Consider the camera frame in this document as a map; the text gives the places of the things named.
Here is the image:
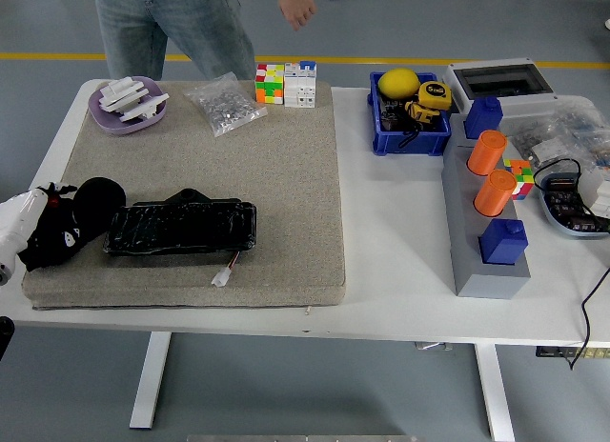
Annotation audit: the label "white table leg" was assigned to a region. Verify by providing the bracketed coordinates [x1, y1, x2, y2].
[474, 342, 517, 442]
[129, 331, 172, 432]

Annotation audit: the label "grey-brown mat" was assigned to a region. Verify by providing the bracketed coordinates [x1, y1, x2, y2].
[21, 79, 347, 311]

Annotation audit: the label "clear bag of electronic parts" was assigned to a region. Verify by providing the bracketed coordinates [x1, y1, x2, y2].
[498, 112, 573, 170]
[547, 96, 610, 176]

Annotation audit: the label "large colourful puzzle cube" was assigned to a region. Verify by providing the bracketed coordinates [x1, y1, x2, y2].
[254, 63, 286, 106]

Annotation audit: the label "blue-grey tray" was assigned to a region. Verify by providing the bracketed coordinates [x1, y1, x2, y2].
[538, 172, 610, 238]

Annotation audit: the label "small colourful puzzle cube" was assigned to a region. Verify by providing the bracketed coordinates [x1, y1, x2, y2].
[502, 158, 533, 201]

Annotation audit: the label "black cable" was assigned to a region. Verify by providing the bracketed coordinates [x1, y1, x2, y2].
[532, 158, 610, 372]

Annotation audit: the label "dark electronic part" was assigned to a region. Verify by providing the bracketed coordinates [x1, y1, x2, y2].
[380, 109, 406, 132]

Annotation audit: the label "clear bag of metal nuts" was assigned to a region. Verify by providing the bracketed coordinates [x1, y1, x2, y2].
[182, 70, 268, 138]

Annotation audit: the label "white plastic bracket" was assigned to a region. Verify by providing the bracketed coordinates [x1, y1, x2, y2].
[97, 76, 150, 113]
[117, 91, 171, 125]

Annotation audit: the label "purple tray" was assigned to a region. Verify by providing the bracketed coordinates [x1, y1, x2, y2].
[87, 75, 168, 137]

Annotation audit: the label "person's left hand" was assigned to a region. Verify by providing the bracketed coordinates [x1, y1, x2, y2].
[277, 0, 318, 32]

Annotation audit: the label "black rag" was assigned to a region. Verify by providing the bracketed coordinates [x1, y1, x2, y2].
[18, 176, 128, 271]

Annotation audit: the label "glossy black panel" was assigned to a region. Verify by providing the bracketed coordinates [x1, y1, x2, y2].
[102, 188, 258, 257]

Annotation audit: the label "blue plastic bin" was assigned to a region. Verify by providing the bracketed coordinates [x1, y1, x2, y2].
[366, 70, 453, 158]

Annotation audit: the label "blue block with knob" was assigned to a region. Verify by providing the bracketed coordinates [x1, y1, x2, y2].
[478, 217, 529, 267]

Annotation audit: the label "grey block base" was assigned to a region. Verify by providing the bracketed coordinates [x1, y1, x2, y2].
[440, 112, 532, 300]

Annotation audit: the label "dark circuit boards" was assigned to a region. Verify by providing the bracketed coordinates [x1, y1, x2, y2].
[545, 177, 609, 233]

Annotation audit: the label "orange cylinder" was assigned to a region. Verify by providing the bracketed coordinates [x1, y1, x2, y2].
[473, 169, 518, 218]
[465, 130, 508, 176]

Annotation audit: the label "yellow lemon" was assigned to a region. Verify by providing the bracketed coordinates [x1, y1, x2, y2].
[377, 68, 421, 100]

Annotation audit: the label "white circuit breaker block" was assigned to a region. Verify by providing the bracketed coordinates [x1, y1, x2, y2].
[283, 60, 318, 110]

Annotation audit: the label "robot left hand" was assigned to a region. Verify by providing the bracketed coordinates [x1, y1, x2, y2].
[0, 181, 83, 271]

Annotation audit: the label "grey enclosure box with window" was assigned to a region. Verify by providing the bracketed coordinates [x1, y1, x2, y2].
[441, 56, 559, 124]

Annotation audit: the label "yellow black tape measure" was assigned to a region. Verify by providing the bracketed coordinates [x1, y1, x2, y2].
[417, 80, 452, 112]

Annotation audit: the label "white plastic modules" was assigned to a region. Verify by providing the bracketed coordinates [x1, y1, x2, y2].
[576, 168, 610, 219]

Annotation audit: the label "panel cable with white connector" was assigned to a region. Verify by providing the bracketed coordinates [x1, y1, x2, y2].
[211, 250, 241, 288]

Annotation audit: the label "person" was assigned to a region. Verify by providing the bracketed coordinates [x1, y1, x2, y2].
[92, 0, 257, 82]

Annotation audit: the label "black power strip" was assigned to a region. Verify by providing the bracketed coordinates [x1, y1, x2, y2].
[535, 346, 610, 360]

